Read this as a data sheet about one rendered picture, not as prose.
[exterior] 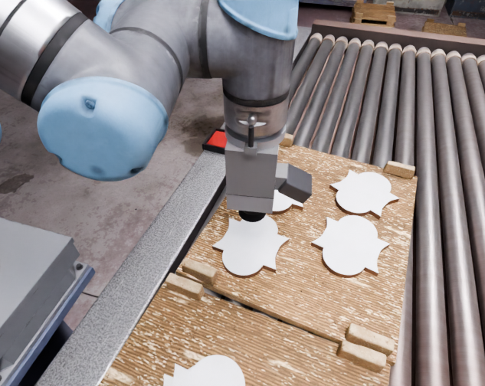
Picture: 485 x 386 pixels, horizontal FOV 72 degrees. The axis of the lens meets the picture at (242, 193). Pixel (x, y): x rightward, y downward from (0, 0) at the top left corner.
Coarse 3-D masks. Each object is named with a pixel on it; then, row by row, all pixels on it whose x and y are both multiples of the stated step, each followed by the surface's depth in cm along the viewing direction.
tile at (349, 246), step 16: (336, 224) 61; (352, 224) 61; (368, 224) 61; (320, 240) 58; (336, 240) 58; (352, 240) 58; (368, 240) 58; (336, 256) 56; (352, 256) 56; (368, 256) 56; (336, 272) 54; (352, 272) 54; (368, 272) 55
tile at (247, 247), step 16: (240, 224) 61; (256, 224) 61; (272, 224) 61; (224, 240) 58; (240, 240) 58; (256, 240) 58; (272, 240) 58; (288, 240) 59; (224, 256) 56; (240, 256) 56; (256, 256) 56; (272, 256) 56; (240, 272) 54; (256, 272) 54
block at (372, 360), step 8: (344, 344) 45; (352, 344) 45; (344, 352) 44; (352, 352) 44; (360, 352) 44; (368, 352) 44; (376, 352) 44; (352, 360) 45; (360, 360) 44; (368, 360) 43; (376, 360) 43; (384, 360) 43; (368, 368) 45; (376, 368) 44
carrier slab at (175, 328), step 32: (160, 288) 53; (160, 320) 50; (192, 320) 50; (224, 320) 50; (256, 320) 50; (128, 352) 46; (160, 352) 46; (192, 352) 46; (224, 352) 46; (256, 352) 46; (288, 352) 46; (320, 352) 46; (128, 384) 44; (160, 384) 44; (256, 384) 44; (288, 384) 44; (320, 384) 44; (352, 384) 44; (384, 384) 44
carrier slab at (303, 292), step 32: (288, 160) 75; (320, 160) 75; (352, 160) 75; (320, 192) 68; (224, 224) 62; (288, 224) 62; (320, 224) 62; (384, 224) 62; (192, 256) 57; (288, 256) 57; (320, 256) 57; (384, 256) 57; (224, 288) 53; (256, 288) 53; (288, 288) 53; (320, 288) 53; (352, 288) 53; (384, 288) 53; (288, 320) 50; (320, 320) 50; (352, 320) 50; (384, 320) 50
